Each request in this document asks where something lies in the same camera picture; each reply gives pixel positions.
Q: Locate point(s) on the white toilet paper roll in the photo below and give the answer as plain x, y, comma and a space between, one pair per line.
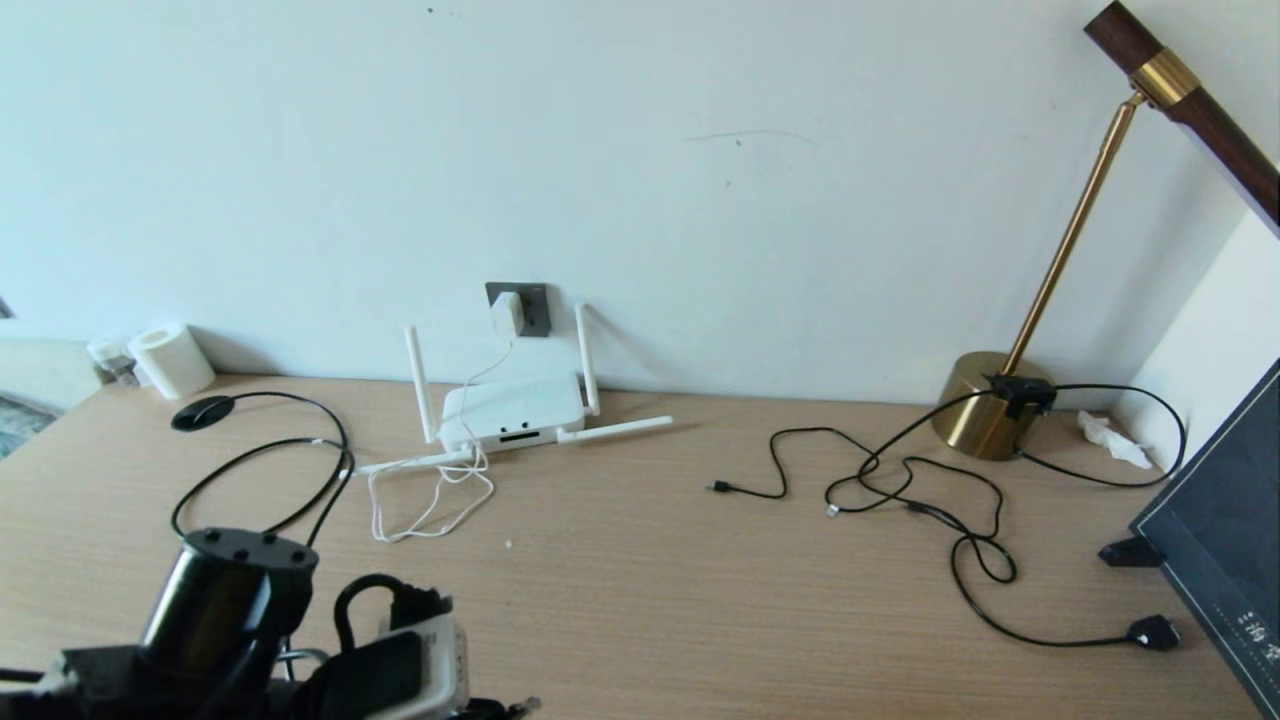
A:
172, 360

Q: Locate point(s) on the small clear jar white lid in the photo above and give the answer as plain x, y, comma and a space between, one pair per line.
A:
110, 355

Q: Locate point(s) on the white router with four antennas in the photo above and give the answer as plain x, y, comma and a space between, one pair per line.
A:
510, 410

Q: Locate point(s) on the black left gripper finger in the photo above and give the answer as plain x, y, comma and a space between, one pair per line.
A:
485, 710

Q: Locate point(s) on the grey patterned cloth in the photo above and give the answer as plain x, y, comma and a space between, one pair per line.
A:
20, 425

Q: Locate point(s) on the black junction box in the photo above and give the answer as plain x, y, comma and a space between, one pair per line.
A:
1020, 392

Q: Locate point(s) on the white square power adapter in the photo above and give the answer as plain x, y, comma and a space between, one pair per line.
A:
508, 313

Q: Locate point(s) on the grey wall socket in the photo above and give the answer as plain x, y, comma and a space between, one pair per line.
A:
538, 305

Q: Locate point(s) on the dark blue framed board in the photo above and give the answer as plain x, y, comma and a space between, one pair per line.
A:
1225, 510

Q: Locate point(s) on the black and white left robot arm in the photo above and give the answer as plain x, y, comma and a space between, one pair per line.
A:
215, 600

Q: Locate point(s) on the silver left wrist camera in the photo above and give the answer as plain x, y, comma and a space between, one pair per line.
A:
440, 660

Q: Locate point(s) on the crumpled white tissue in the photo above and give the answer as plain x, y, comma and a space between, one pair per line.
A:
1108, 434

